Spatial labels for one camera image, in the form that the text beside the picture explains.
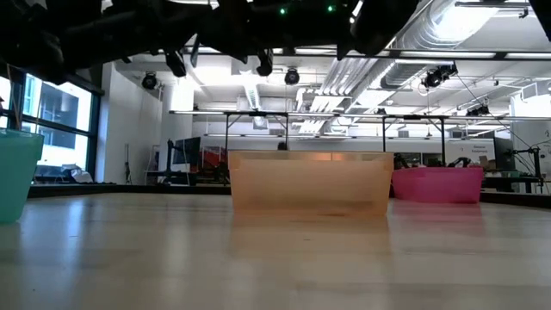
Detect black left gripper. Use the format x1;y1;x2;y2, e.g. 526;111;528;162
77;3;195;78

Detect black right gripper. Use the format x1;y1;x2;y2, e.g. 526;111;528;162
232;0;302;78

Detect translucent orange plastic bin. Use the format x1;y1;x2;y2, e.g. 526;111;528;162
227;150;395;216

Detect black computer monitor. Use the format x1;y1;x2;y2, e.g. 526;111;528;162
171;136;202;167
493;136;517;171

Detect large black-framed window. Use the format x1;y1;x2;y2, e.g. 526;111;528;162
0;72;104;184

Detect red object behind monitor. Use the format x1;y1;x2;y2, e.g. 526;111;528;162
201;146;229;173

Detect crumpled grey bag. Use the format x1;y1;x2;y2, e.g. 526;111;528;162
62;166;94;184

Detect black ceiling spotlight cluster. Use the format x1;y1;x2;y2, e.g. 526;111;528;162
465;104;492;117
420;62;460;90

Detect translucent green plastic bin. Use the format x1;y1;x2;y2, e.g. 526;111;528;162
0;128;46;225

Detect translucent pink plastic bin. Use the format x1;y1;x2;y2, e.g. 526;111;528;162
390;166;486;205

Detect white ventilation duct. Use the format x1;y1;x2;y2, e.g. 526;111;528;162
231;54;269;112

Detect black metal stand frame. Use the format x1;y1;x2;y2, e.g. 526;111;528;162
223;110;290;152
381;114;448;168

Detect silver spiral air duct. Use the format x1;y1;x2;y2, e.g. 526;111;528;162
381;3;492;90

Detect white wall sign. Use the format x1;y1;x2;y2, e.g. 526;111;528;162
456;140;496;168

